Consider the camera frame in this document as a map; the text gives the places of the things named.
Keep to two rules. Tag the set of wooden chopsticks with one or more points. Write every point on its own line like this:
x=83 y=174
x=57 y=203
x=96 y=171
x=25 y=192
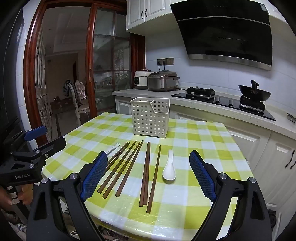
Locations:
x=145 y=173

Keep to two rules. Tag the person's left hand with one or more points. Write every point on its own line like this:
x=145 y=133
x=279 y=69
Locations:
x=26 y=195

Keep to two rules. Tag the green checked tablecloth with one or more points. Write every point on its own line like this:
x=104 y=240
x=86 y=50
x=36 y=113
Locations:
x=185 y=139

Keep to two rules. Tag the wooden side table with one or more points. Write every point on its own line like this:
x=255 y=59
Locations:
x=62 y=104

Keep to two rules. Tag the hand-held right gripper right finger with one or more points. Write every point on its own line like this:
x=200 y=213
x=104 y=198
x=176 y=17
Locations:
x=203 y=176

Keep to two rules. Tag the red wooden door frame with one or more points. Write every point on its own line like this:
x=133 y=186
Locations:
x=29 y=69

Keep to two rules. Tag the black burner grate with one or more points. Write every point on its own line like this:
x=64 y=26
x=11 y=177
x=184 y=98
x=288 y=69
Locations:
x=200 y=91
x=252 y=105

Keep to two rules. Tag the white ceramic spoon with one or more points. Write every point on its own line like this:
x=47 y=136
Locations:
x=114 y=147
x=168 y=172

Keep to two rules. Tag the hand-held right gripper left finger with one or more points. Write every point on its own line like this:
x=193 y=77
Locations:
x=96 y=176

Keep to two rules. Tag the wooden glass sliding door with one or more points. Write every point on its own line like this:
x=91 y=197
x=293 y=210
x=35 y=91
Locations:
x=91 y=69

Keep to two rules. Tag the black wok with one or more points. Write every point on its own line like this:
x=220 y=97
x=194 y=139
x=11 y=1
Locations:
x=254 y=92

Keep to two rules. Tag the small metal dish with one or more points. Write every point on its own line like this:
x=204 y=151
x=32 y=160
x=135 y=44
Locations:
x=291 y=117

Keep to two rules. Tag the black range hood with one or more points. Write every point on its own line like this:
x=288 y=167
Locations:
x=219 y=34

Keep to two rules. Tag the black refrigerator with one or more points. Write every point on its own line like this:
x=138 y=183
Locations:
x=9 y=81

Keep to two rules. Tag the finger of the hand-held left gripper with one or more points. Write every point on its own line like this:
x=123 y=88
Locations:
x=53 y=144
x=35 y=133

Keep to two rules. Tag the white hallway cabinet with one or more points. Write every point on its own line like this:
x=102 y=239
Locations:
x=41 y=97

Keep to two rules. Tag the white ornate dining chair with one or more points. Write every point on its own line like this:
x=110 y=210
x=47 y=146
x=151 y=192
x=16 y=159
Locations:
x=79 y=92

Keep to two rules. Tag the white wall cabinet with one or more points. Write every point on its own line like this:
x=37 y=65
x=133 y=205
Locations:
x=277 y=23
x=157 y=14

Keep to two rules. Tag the white perforated utensil basket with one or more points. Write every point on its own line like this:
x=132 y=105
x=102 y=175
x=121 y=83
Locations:
x=150 y=120

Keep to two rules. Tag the white rice cooker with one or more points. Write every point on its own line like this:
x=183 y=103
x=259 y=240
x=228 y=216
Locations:
x=141 y=80

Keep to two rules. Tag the wall power socket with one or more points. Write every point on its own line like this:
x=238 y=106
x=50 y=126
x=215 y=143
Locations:
x=170 y=61

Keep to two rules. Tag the black glass gas hob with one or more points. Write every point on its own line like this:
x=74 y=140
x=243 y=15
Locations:
x=222 y=102

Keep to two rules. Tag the silver rice cooker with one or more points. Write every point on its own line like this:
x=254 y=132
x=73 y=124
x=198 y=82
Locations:
x=161 y=81

